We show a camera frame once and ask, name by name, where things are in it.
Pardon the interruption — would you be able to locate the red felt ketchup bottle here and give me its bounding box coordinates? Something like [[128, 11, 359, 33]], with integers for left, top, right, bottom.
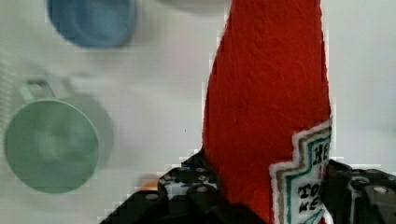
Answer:
[[203, 0, 332, 224]]

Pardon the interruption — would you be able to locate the green metal cup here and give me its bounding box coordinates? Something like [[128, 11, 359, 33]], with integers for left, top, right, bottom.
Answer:
[[3, 78, 113, 194]]

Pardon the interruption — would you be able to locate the orange slice toy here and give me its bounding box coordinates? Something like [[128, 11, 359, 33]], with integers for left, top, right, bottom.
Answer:
[[141, 180, 158, 190]]

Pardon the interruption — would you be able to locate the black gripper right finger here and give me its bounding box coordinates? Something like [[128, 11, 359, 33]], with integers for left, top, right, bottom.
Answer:
[[322, 160, 396, 224]]

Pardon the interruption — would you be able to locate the blue bowl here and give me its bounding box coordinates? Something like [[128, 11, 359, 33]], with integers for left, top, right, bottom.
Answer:
[[46, 0, 136, 49]]

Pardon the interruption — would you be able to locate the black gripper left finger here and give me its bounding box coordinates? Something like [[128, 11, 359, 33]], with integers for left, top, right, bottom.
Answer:
[[157, 148, 225, 213]]

